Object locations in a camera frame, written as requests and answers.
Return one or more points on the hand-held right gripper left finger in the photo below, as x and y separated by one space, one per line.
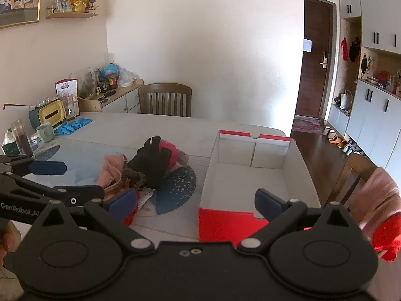
120 203

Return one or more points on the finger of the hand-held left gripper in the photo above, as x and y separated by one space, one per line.
81 192
48 167

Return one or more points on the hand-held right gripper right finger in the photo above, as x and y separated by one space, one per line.
269 203

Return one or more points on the red fabric item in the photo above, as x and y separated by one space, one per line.
132 217

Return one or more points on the brown leopard scrunchie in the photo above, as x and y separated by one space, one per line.
137 180

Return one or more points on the red and white cardboard box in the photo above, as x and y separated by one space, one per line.
244 188

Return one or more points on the pink cloth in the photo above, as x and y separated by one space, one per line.
111 171

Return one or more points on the black glove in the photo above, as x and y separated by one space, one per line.
150 163

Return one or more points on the pink toy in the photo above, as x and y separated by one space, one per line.
169 148

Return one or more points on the white paper packet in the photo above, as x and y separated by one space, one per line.
145 199

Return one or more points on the green mug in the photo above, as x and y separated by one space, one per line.
47 133

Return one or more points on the glass bottle with dark contents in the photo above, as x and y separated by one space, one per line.
23 141

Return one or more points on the green packet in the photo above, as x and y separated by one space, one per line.
7 147

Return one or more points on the blue cloth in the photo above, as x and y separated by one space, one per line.
72 127

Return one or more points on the yellow and teal tissue box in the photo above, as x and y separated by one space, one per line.
47 113

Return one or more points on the clear glass jar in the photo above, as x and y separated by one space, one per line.
70 108

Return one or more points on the small wooden box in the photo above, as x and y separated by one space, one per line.
91 105

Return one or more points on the red and white desk calendar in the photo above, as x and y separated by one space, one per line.
66 87

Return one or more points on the patterned doormat rug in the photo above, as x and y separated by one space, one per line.
307 125

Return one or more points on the orange slippers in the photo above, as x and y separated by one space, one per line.
335 139

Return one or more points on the clear plastic bag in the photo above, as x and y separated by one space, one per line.
87 81

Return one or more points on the row of dark shoes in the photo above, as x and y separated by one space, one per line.
352 149

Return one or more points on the wooden sideboard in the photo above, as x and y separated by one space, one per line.
131 98

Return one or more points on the dark jar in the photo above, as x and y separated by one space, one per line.
112 83

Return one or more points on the white plastic bag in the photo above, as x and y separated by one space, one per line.
128 76

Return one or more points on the wooden slat-back chair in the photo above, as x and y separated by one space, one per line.
164 89

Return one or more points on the red garment on chair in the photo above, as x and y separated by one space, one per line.
388 235

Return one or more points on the brown entrance door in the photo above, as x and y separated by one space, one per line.
313 84

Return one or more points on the grey tote bag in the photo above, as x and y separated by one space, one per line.
346 100

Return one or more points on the white hallway cabinet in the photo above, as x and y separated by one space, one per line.
372 113

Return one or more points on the metal door lock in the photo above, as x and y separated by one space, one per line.
324 59

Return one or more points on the white paper on door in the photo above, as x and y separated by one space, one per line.
307 45

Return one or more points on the hanging red garment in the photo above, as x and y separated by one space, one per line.
344 48

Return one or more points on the hanging black bag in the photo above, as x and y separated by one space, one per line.
354 50

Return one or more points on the wooden wall shelf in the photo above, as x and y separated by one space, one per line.
72 15

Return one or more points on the small photo frame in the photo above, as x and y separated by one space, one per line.
62 2

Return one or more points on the framed family wall picture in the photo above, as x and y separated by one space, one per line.
18 0

